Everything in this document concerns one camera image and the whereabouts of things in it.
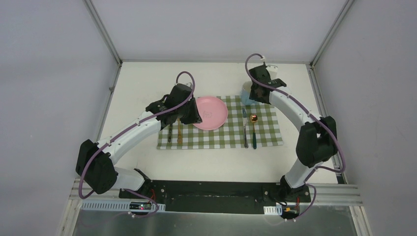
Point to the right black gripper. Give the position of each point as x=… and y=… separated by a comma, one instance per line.
x=253, y=96

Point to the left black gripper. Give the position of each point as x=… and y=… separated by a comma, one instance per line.
x=188, y=115

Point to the light blue mug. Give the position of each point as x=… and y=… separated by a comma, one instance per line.
x=245, y=93

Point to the pink plate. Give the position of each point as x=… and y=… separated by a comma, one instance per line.
x=213, y=112

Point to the silver knife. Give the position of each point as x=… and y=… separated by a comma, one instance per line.
x=244, y=117

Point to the gold spoon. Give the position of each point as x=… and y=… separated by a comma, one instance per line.
x=253, y=120

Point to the gold fork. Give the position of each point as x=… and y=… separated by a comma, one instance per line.
x=179, y=137

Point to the green checkered cloth napkin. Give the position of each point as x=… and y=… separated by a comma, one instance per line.
x=230, y=134

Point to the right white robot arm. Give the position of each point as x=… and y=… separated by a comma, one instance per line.
x=316, y=135

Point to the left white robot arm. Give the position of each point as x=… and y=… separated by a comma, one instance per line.
x=96, y=160

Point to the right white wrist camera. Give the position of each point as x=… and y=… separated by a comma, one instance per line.
x=272, y=68

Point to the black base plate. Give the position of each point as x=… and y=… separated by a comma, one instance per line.
x=221, y=197

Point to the aluminium frame rail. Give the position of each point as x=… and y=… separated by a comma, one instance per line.
x=337, y=195

